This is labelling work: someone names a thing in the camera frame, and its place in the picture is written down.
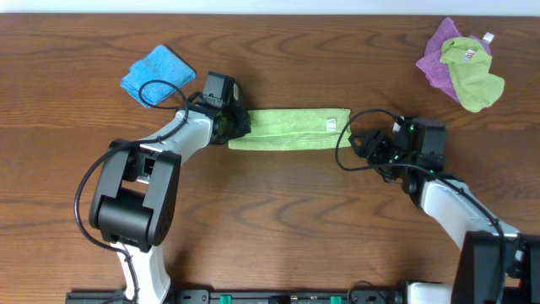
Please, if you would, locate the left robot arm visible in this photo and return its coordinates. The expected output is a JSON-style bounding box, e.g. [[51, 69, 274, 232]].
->
[[89, 72, 251, 303]]

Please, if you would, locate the light green cloth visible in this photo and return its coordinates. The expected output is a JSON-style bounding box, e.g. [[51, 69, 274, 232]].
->
[[228, 108, 351, 151]]

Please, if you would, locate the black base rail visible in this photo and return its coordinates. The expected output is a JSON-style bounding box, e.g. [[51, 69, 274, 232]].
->
[[65, 287, 406, 304]]

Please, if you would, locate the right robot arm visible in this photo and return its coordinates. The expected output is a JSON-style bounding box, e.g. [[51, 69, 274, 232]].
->
[[348, 117, 539, 303]]

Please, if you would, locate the folded blue cloth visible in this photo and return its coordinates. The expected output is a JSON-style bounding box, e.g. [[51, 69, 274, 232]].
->
[[121, 45, 197, 108]]

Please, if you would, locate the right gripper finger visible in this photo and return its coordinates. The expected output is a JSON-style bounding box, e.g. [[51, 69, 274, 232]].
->
[[352, 141, 371, 159], [348, 130, 379, 146]]

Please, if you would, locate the right black cable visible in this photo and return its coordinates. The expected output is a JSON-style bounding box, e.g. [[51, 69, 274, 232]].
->
[[334, 108, 507, 304]]

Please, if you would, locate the purple cloth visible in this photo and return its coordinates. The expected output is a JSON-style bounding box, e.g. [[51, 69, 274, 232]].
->
[[415, 17, 493, 103]]

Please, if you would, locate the crumpled olive green cloth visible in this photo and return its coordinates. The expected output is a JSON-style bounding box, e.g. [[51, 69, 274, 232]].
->
[[440, 36, 505, 113]]

